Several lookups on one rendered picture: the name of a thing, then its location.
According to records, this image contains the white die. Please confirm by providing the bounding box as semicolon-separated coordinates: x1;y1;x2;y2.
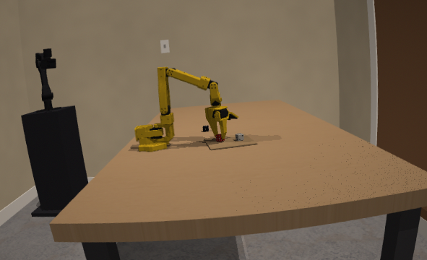
236;133;244;141

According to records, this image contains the red die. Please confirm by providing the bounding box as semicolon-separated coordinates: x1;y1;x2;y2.
215;134;225;142

